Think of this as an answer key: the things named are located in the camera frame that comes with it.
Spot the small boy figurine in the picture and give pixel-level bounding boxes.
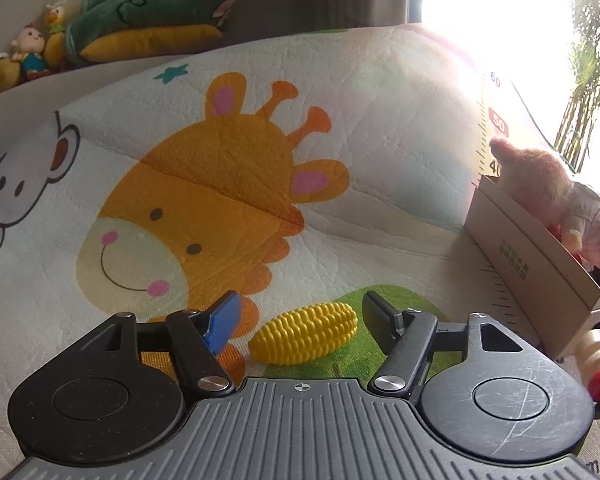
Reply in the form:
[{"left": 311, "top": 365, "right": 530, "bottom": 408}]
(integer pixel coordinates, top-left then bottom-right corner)
[{"left": 11, "top": 24, "right": 52, "bottom": 81}]

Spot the potted palm plant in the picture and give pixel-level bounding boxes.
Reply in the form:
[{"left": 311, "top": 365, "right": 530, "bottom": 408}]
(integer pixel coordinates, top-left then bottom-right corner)
[{"left": 552, "top": 0, "right": 600, "bottom": 173}]

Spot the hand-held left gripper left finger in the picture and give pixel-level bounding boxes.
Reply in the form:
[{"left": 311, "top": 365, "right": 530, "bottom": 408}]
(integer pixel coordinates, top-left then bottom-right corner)
[{"left": 92, "top": 290, "right": 242, "bottom": 395}]

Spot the yellow bird figurine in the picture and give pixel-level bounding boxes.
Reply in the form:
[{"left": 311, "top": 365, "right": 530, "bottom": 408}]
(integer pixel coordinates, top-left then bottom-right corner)
[{"left": 42, "top": 0, "right": 77, "bottom": 74}]

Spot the pink cardboard box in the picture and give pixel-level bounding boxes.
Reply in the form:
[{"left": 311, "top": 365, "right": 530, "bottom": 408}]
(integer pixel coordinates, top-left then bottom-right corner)
[{"left": 467, "top": 175, "right": 600, "bottom": 362}]

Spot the colourful cartoon play mat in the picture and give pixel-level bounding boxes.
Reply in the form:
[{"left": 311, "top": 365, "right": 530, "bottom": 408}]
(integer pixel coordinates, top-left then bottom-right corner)
[{"left": 0, "top": 22, "right": 600, "bottom": 466}]

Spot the doll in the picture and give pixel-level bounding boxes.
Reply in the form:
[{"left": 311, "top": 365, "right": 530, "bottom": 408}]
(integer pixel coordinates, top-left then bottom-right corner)
[{"left": 489, "top": 136, "right": 600, "bottom": 276}]

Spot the yellow toy corn cob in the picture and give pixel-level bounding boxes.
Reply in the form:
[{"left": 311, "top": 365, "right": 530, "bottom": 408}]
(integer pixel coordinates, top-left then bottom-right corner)
[{"left": 248, "top": 302, "right": 359, "bottom": 366}]

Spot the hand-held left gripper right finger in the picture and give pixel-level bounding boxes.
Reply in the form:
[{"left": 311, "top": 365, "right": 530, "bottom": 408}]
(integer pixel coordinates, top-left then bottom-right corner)
[{"left": 362, "top": 290, "right": 547, "bottom": 395}]

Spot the green and yellow plush pillow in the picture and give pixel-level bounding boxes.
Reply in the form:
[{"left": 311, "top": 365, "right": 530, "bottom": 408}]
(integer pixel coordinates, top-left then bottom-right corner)
[{"left": 64, "top": 0, "right": 241, "bottom": 66}]

